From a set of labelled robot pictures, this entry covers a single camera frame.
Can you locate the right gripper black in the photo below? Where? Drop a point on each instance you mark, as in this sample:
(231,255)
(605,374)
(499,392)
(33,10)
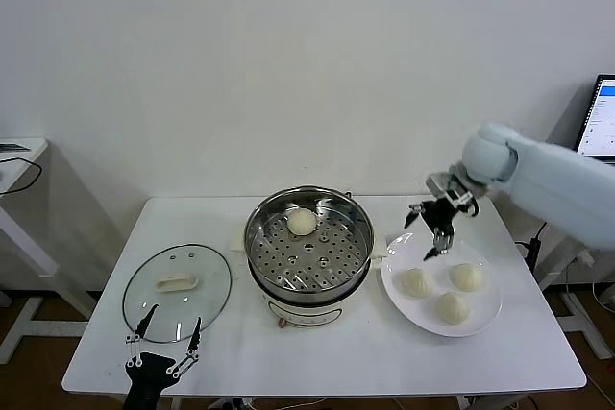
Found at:
(442,215)

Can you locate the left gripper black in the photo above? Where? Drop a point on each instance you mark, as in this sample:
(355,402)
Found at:
(144,376)

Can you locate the white steamed baozi bun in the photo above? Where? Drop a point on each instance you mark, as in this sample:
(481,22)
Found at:
(454,308)
(466,277)
(417,282)
(301,221)

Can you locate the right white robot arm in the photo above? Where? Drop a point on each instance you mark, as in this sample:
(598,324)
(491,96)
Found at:
(552,179)

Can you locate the stainless steel steamer basket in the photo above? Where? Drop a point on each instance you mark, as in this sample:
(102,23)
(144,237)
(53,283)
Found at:
(336,256)

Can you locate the white round plate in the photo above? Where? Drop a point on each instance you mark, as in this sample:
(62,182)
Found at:
(418,319)

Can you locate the white charger plug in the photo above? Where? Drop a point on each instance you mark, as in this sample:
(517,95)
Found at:
(586,258)

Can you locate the white side table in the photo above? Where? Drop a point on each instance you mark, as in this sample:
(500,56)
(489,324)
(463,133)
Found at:
(581,323)
(19,175)

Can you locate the grey open laptop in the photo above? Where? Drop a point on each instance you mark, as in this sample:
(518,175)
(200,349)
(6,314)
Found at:
(600,117)

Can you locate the flat black device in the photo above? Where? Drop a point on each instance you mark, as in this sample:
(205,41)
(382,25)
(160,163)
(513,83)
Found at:
(14,145)

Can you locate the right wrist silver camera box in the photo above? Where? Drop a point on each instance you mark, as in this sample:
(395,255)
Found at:
(444,184)

